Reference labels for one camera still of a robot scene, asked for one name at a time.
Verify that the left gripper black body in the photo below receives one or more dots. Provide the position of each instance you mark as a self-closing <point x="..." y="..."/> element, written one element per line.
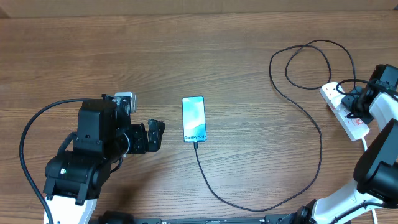
<point x="137" y="143"/>

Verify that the white power strip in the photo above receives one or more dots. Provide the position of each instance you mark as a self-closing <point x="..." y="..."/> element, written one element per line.
<point x="355" y="128"/>

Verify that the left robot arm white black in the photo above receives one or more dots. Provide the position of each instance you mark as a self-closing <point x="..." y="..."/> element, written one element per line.
<point x="88" y="156"/>

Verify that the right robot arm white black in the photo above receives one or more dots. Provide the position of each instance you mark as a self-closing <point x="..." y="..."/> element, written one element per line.
<point x="374" y="183"/>

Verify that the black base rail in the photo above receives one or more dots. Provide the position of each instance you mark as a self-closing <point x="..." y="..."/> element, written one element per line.
<point x="267" y="219"/>

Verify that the Samsung Galaxy smartphone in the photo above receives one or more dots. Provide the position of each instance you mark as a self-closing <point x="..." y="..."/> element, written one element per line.
<point x="194" y="121"/>

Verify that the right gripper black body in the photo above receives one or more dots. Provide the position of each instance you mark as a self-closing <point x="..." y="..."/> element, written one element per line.
<point x="356" y="107"/>

